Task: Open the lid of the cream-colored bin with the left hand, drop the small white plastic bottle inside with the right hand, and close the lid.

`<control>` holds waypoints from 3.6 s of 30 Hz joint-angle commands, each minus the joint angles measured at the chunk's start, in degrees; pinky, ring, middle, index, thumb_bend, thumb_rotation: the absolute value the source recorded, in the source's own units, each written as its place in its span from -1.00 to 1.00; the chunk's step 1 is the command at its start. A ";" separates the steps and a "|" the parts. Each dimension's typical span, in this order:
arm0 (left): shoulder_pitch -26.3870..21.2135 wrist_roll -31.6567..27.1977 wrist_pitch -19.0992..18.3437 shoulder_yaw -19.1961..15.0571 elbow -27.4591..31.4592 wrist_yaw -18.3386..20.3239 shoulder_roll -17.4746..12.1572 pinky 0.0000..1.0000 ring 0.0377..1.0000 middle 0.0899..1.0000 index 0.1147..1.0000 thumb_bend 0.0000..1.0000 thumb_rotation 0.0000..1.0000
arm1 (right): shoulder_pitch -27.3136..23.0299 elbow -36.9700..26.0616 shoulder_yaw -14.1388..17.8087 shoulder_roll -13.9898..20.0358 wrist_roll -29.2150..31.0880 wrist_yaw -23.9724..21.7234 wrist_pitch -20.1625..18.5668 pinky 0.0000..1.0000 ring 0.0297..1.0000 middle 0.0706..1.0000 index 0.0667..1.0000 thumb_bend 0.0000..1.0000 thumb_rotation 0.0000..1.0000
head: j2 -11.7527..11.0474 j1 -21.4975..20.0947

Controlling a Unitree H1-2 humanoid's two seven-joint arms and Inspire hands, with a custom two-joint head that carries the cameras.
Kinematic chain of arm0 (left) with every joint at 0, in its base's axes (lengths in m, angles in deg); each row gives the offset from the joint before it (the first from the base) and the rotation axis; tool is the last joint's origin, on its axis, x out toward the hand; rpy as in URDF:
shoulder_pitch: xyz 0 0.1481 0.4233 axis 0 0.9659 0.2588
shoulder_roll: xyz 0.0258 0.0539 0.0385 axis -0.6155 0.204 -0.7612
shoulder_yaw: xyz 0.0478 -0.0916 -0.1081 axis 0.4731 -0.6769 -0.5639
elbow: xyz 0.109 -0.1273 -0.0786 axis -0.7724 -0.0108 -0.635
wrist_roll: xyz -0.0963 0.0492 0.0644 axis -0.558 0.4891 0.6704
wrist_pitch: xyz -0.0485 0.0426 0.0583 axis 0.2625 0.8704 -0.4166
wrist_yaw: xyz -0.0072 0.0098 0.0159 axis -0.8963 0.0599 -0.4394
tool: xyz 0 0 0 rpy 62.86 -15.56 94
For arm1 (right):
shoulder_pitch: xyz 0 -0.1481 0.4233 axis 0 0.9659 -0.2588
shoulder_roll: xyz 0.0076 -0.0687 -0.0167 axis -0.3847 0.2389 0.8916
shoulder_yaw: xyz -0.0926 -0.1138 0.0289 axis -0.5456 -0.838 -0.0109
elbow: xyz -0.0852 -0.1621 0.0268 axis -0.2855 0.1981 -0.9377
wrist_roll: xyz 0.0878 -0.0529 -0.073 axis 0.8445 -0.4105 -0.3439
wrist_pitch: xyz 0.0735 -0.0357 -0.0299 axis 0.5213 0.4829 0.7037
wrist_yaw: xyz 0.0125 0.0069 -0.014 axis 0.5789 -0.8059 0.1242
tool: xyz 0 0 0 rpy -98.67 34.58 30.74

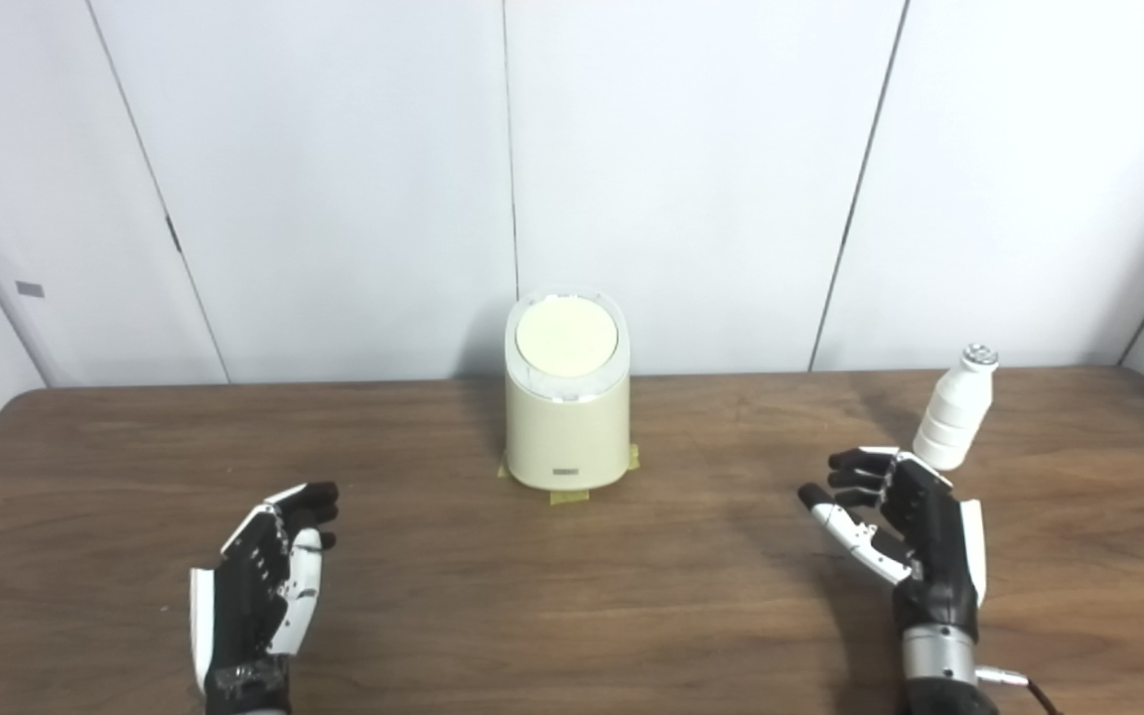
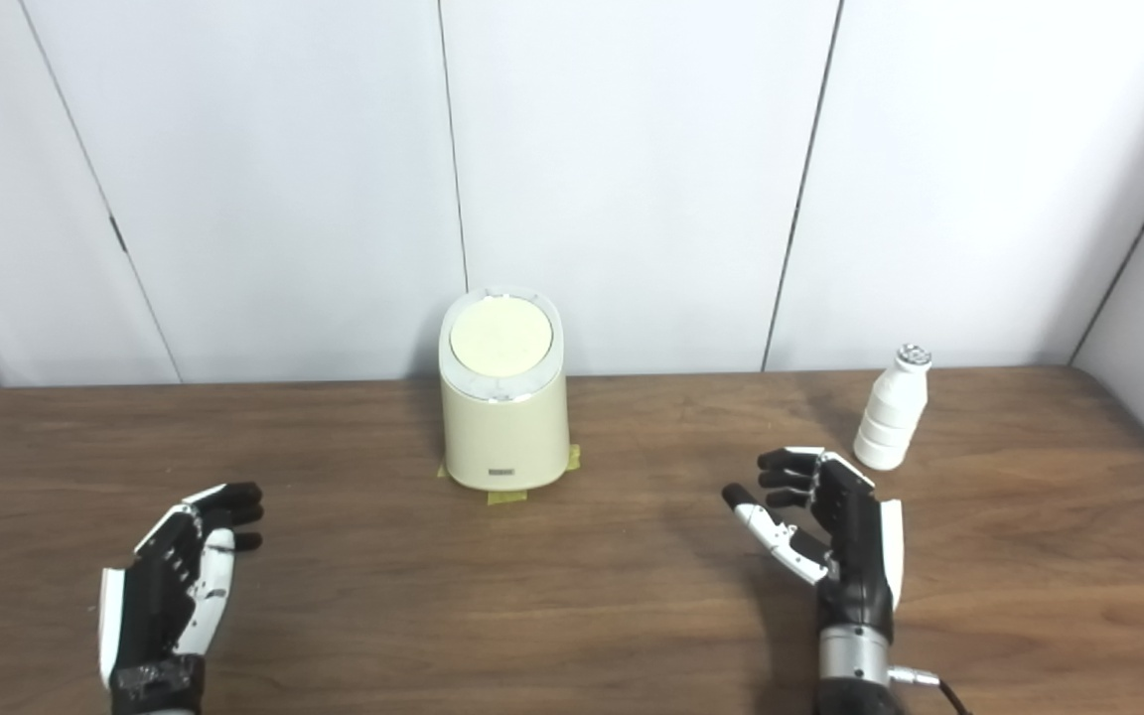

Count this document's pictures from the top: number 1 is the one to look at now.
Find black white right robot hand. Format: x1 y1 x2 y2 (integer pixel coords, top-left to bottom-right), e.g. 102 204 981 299
797 446 987 637

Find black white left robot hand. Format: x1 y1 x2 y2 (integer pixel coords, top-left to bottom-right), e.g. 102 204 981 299
189 482 341 715

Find small white plastic bottle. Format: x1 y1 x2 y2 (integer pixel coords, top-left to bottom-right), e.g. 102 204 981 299
913 344 1000 472

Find cream-colored bin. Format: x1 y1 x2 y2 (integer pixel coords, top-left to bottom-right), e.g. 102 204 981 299
503 287 632 492

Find cream round bin lid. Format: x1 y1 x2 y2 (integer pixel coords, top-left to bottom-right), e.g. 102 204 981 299
515 298 620 378

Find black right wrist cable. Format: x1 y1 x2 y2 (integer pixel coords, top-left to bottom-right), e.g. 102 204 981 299
975 667 1065 715

